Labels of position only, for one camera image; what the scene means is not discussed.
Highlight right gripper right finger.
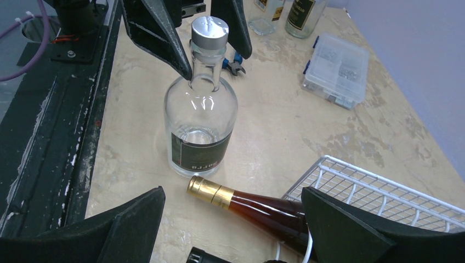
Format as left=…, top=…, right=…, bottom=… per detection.
left=302, top=187, right=464, bottom=262

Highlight clear plastic compartment box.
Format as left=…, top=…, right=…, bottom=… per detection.
left=302, top=32, right=370, bottom=110

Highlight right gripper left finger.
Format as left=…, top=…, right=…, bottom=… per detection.
left=1, top=186, right=166, bottom=262

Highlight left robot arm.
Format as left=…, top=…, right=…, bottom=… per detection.
left=47, top=1, right=252, bottom=80

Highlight white wire wine rack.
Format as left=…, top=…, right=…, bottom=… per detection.
left=283, top=156, right=464, bottom=233

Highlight round clear bottle silver cap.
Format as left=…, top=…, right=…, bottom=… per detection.
left=164, top=16, right=238, bottom=178

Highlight square bottle gold black cap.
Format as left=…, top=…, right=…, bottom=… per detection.
left=247, top=0, right=285, bottom=36

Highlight dark bottle black cap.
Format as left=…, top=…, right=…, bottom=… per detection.
left=186, top=247, right=230, bottom=263

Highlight blue handled pliers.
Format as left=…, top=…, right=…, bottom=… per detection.
left=222, top=52, right=246, bottom=76

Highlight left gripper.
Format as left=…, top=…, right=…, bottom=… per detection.
left=121, top=0, right=252, bottom=80

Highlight tall clear glass bottle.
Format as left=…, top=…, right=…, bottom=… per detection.
left=285, top=0, right=328, bottom=39

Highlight amber bottle gold foil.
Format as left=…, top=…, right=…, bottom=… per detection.
left=187, top=176, right=309, bottom=255

